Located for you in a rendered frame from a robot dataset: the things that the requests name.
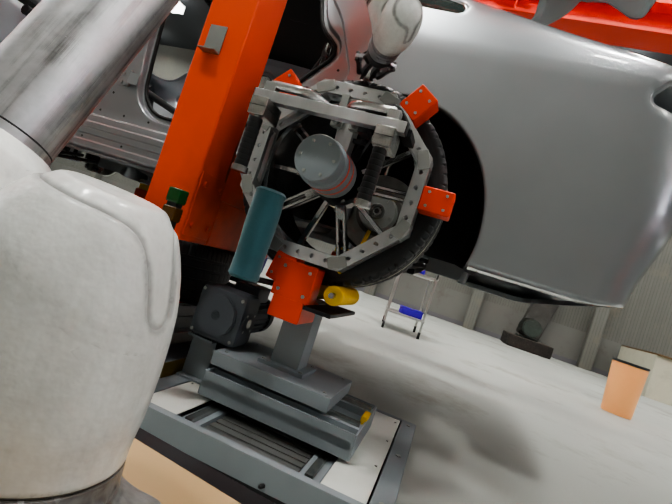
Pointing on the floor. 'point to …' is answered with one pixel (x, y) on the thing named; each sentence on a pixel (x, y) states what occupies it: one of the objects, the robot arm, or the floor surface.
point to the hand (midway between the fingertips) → (365, 78)
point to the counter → (661, 389)
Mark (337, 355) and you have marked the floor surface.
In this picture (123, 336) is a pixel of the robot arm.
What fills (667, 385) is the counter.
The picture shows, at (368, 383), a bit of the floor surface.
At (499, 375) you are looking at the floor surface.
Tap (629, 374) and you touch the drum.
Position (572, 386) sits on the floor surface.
